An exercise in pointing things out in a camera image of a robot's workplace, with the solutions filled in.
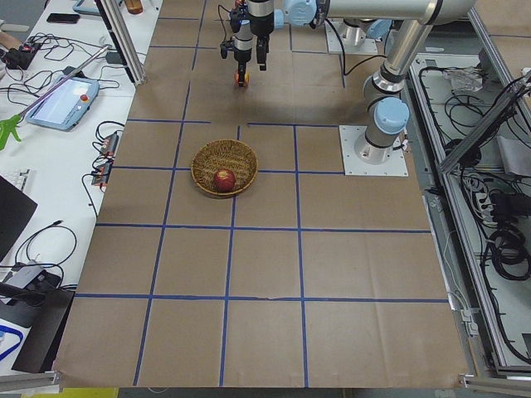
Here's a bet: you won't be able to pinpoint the black smartphone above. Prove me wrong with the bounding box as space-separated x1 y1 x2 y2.
46 12 80 24

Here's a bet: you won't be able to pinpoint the black box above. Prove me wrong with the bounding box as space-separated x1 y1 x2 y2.
12 290 75 373

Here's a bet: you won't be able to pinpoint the dark red apple in basket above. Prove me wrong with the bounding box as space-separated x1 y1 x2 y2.
214 168 236 193

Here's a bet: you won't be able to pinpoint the round wicker basket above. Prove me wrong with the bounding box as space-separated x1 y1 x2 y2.
191 139 258 198

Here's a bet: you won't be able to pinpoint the red yellow apple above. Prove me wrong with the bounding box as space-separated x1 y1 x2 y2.
234 71 250 88

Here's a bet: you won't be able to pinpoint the coiled black cables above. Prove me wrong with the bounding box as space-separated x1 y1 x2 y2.
479 223 531 283

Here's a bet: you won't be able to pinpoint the blue teach pendant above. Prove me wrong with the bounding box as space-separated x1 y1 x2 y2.
25 77 100 131

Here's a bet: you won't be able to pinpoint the white keyboard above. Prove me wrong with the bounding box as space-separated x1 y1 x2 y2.
1 168 36 192

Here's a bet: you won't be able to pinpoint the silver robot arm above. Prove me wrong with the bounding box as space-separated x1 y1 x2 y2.
220 0 475 165
220 1 392 87

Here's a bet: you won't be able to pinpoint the black laptop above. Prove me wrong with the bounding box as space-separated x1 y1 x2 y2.
0 177 37 260

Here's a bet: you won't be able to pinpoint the aluminium frame post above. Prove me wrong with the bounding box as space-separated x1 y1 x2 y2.
95 0 146 86

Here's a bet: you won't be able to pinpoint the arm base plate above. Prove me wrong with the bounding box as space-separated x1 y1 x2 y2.
339 125 409 177
325 19 392 56

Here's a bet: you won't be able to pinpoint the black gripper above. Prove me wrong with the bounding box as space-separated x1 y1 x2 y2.
220 36 266 87
230 0 275 66

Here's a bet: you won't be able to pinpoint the green grabber tool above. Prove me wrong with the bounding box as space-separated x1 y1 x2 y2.
1 45 111 150

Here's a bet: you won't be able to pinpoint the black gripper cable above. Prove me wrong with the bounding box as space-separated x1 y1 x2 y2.
325 14 389 75

